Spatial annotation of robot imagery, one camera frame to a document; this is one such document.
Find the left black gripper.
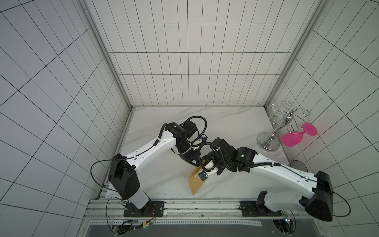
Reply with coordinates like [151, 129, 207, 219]
[175, 140, 201, 168]

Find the tan kraft envelope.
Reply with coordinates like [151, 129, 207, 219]
[188, 166, 204, 196]

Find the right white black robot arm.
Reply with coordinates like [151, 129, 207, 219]
[197, 138, 334, 222]

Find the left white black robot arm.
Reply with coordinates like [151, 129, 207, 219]
[108, 116, 207, 210]

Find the pink plastic wine glass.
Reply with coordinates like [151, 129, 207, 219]
[281, 123, 317, 147]

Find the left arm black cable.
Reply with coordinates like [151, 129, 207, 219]
[90, 122, 169, 235]

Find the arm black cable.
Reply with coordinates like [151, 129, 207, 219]
[251, 162, 351, 235]
[90, 122, 169, 235]

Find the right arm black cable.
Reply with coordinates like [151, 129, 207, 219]
[251, 162, 351, 235]

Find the silver wire glass rack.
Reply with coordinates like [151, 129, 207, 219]
[257, 101, 311, 152]

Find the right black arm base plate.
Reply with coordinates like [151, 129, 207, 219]
[239, 201, 282, 217]

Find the clear glass by wall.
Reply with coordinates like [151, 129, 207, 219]
[290, 160, 308, 172]

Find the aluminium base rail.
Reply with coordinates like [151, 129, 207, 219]
[84, 198, 312, 222]

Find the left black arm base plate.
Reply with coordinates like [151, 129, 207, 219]
[123, 200, 165, 217]

